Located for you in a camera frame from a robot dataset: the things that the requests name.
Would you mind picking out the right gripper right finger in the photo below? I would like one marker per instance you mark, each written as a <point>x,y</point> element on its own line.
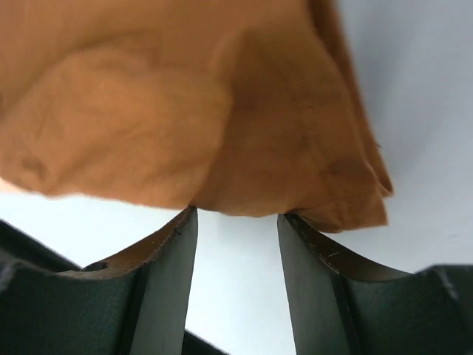
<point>343,303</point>

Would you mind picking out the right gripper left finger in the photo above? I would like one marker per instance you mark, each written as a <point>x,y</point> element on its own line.
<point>111,296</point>

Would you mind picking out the brown boxer underwear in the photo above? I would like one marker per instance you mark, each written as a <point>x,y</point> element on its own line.
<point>248,108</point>

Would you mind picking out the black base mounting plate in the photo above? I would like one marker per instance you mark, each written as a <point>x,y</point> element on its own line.
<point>111,288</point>

